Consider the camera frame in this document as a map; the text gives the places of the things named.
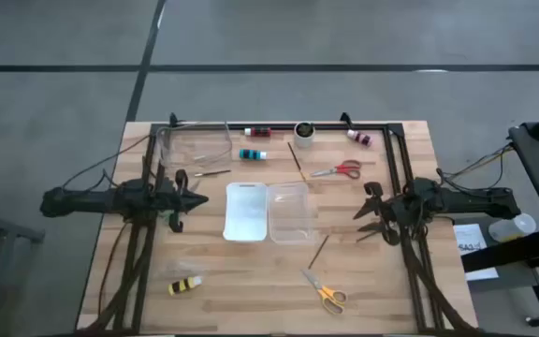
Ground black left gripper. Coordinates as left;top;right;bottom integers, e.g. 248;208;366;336
155;168;209;234

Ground pink paint bottle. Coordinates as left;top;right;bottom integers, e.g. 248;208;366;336
346;129;373;148

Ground yellow handled scissors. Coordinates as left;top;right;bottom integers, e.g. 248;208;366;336
301;269;348;315

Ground black aluminium table frame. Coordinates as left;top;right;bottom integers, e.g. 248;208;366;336
76;122;484;336

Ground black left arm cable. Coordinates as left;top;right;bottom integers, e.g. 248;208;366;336
61;122;200;191

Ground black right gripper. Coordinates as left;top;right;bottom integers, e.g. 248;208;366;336
352;181;415;247

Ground red handled scissors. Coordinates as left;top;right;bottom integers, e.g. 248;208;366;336
310;159;362;181

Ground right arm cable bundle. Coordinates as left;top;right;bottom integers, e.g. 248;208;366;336
436;142;517;193

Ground clear plastic wrap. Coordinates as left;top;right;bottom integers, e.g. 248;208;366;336
156;259;208;282

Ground translucent plastic bin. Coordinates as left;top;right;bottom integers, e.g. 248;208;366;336
267;182;317;245

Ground long dark gold-ferrule paintbrush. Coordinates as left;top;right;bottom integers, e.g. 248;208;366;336
287;141;307;183

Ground white plastic bin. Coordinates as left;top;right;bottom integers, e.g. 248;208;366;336
223;182;269;242

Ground teal paint bottle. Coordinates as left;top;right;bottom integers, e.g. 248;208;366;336
239;148;268;161

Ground clear plastic jar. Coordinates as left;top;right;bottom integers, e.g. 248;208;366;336
488;212;537;243

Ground clear acrylic holder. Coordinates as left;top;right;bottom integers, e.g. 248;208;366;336
155;120;234;169

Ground small white plant pot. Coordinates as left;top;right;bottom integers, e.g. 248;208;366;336
294;121;316;150

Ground yellow paint bottle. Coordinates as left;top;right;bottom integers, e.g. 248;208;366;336
167;275;203;297

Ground white paper sheet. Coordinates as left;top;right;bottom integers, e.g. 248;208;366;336
453;223;500;282

